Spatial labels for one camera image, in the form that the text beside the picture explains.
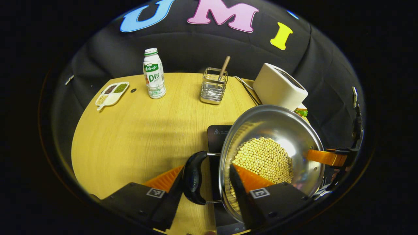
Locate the wooden stick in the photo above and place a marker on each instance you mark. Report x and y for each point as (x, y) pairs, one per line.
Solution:
(224, 67)

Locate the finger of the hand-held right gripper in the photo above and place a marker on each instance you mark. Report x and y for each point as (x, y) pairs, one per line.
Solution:
(326, 157)

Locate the white divided dish with beans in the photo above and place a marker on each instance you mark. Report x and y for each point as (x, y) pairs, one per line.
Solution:
(112, 94)

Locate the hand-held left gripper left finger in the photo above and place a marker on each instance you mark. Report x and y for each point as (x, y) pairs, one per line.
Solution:
(171, 205)

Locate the silver metal clip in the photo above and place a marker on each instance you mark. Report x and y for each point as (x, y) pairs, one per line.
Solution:
(69, 80)

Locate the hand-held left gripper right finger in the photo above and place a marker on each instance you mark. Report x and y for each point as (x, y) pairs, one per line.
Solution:
(243, 202)

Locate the pile of yellow soybeans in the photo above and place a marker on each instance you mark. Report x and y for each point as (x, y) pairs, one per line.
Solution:
(264, 156)

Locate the white toaster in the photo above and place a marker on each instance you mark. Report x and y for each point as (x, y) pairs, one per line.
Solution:
(277, 88)

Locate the black induction cooktop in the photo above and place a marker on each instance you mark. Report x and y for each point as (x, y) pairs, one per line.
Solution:
(217, 137)

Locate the sandwich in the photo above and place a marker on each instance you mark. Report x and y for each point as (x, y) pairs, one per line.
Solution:
(302, 112)

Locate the black backdrop cloth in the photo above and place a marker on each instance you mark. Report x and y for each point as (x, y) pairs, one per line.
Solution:
(196, 45)

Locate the white drink bottle green label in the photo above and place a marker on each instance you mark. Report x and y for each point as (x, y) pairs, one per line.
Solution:
(154, 81)

